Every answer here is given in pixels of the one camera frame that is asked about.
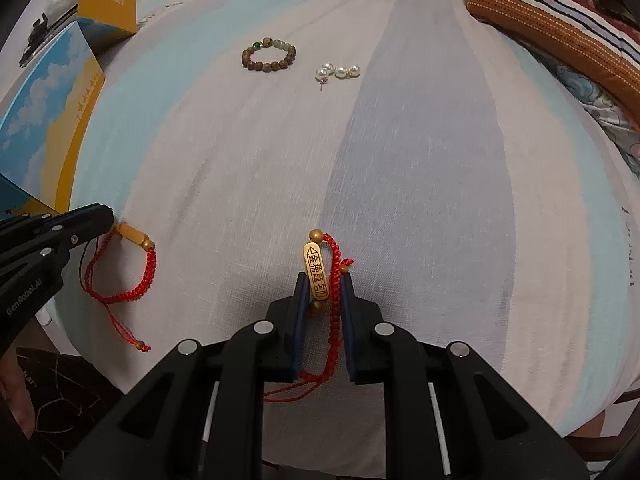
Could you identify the dark leaf pattern cloth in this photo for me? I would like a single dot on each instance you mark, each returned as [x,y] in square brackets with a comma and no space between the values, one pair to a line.
[65,400]

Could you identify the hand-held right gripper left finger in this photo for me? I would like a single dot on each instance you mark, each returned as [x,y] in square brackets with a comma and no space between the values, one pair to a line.
[300,330]

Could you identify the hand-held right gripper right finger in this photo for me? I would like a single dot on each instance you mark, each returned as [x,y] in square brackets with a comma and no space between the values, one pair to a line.
[348,330]

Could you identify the pearl earring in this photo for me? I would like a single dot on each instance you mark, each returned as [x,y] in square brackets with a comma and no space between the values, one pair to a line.
[324,74]
[350,71]

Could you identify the grey storage case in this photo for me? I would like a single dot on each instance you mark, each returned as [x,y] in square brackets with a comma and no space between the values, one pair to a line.
[47,25]

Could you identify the person's left hand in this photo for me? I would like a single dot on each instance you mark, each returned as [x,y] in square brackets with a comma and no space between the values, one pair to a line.
[10,395]

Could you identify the floral pillow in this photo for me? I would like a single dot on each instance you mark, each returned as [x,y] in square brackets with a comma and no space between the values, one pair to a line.
[600,110]

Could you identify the sky print cardboard box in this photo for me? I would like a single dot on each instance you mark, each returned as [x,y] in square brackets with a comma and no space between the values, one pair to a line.
[45,110]

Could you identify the striped pillow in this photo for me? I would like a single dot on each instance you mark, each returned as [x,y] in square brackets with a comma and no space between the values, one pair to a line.
[550,15]

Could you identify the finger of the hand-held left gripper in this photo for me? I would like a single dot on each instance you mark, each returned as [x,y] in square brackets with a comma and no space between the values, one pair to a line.
[25,222]
[80,227]

